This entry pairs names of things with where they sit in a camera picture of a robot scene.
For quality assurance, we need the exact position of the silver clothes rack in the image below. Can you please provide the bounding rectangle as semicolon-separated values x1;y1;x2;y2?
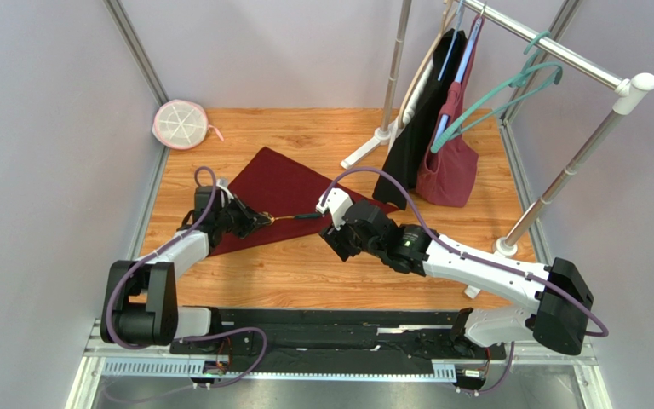
340;0;654;300

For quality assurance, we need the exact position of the black hanging garment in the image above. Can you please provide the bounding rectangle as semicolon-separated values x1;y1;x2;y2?
382;29;467;190

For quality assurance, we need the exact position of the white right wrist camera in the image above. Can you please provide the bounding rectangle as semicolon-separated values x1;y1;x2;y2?
315;188;353;230

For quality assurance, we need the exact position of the teal plastic hanger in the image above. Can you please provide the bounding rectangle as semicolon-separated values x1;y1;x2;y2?
430;29;565;154

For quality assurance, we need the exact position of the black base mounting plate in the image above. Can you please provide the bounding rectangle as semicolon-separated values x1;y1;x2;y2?
169;308;507;375

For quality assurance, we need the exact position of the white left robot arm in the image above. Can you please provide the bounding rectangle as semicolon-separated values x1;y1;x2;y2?
100;187;273;349

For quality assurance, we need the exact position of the white hanging towel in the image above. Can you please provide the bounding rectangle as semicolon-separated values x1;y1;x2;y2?
387;60;433;152

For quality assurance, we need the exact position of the dark red hanging garment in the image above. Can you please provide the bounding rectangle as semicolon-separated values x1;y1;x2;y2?
415;15;485;208

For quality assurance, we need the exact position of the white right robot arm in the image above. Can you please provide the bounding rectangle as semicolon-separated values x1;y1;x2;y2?
316;197;594;356

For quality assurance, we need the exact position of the aluminium frame rail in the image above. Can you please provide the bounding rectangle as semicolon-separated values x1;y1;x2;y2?
66;308;612;408

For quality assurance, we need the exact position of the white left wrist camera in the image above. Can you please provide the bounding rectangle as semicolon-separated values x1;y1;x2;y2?
216;177;234;201

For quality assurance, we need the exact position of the gold spoon green handle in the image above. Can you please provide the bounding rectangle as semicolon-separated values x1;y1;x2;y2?
262;212;322;224

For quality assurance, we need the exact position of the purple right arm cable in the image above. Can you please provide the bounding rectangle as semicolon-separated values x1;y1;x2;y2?
318;166;610;396

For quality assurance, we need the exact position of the round pink mesh laundry bag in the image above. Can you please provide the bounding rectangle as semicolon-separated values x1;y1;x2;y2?
152;99;225;151

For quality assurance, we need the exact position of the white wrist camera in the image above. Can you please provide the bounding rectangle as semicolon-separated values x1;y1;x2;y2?
315;188;353;230
216;177;234;201

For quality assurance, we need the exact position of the blue plastic hanger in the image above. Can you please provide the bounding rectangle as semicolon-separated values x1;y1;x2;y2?
433;1;483;147

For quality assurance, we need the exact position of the dark red cloth napkin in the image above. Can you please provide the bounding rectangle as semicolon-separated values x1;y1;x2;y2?
209;147;400;257

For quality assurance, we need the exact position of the wooden hanger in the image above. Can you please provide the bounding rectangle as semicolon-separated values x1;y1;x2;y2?
396;1;457;135

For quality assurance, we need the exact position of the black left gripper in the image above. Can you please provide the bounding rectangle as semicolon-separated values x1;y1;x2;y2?
215;193;269;239

